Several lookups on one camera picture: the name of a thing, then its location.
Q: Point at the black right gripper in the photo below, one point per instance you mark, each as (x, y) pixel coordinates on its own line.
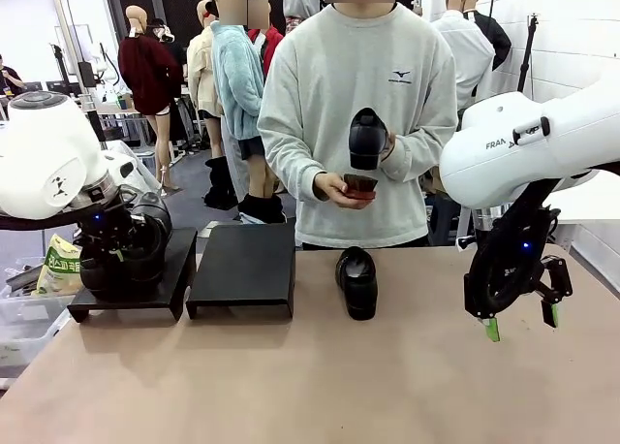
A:
(528, 252)

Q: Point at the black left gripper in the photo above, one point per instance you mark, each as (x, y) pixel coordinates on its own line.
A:
(104, 223)

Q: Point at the black leather shoe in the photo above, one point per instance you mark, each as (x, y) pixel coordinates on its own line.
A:
(155, 213)
(135, 274)

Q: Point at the black leather loafer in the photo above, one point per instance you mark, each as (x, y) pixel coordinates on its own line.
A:
(365, 138)
(358, 289)

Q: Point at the wooden shoe brush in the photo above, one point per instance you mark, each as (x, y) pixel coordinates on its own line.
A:
(361, 183)

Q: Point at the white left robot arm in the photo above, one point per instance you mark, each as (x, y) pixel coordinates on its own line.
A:
(43, 148)

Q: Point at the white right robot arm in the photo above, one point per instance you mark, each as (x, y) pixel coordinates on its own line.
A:
(533, 138)

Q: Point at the person's left forearm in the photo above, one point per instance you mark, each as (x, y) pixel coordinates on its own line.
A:
(426, 143)

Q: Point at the person's right forearm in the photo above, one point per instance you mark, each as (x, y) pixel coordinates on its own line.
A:
(290, 158)

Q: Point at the black pole stand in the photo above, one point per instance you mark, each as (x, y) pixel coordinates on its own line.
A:
(63, 71)

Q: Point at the person's left hand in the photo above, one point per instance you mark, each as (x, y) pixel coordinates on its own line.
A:
(389, 147)

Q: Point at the person's right hand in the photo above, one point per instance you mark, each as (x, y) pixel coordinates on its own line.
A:
(331, 187)

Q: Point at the green yellow snack bag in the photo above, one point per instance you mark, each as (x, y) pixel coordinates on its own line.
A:
(58, 269)

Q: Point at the black shoe box lid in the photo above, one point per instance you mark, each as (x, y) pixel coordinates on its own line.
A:
(179, 264)

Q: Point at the white draped cloth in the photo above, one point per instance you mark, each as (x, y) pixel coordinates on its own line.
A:
(123, 149)

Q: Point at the clear plastic bin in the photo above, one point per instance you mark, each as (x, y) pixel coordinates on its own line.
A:
(24, 327)

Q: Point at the black mannequin boots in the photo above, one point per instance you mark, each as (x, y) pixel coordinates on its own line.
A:
(220, 192)

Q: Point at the black shoe box base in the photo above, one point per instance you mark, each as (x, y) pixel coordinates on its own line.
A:
(242, 264)

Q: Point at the black mannequin socks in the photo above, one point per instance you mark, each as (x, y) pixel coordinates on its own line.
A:
(261, 209)

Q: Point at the mannequin in maroon sweater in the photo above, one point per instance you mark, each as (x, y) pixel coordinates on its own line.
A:
(145, 75)

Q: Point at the mannequin in beige jacket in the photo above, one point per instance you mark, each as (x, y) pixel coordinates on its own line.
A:
(201, 71)

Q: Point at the seated person in black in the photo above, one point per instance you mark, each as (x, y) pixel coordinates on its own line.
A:
(9, 78)

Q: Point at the mannequin in blue fleece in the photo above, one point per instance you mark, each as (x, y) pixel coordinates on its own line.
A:
(237, 85)

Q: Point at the white VR headset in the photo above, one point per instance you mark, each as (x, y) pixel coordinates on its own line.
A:
(167, 34)

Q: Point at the black tripod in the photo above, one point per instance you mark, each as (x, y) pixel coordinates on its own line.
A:
(528, 61)

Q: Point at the mannequin in white shirt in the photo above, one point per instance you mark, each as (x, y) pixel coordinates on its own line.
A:
(470, 61)

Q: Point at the mannequin in red jacket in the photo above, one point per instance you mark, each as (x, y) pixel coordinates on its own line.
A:
(272, 44)

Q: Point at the mannequin in black jacket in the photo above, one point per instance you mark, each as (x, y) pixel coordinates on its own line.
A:
(496, 39)

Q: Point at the person in grey sweatshirt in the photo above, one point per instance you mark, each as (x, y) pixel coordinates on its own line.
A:
(358, 66)

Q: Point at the mannequin in grey hoodie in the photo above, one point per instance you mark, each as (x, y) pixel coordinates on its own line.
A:
(300, 0)

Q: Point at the metal post with black grip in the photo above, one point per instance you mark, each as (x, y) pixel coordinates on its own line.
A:
(94, 114)

